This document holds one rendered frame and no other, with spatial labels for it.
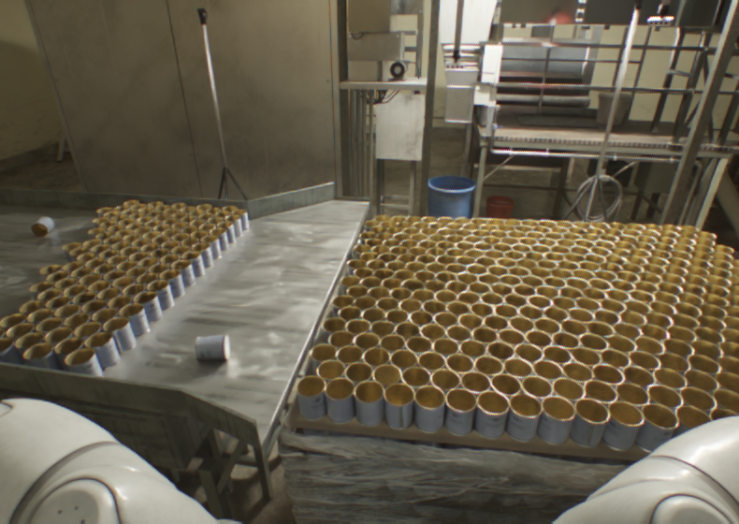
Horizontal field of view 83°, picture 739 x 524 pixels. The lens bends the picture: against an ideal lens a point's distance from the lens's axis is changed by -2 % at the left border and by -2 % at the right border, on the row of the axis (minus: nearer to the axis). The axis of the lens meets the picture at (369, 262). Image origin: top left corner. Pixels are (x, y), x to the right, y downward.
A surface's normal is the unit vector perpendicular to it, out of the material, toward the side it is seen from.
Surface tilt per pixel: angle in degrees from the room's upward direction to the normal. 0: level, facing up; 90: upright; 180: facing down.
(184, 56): 90
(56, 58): 90
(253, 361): 0
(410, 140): 90
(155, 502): 59
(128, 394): 90
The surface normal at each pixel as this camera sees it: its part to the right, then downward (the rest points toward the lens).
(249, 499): 0.00, -0.88
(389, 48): -0.15, 0.47
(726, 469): -0.20, -0.88
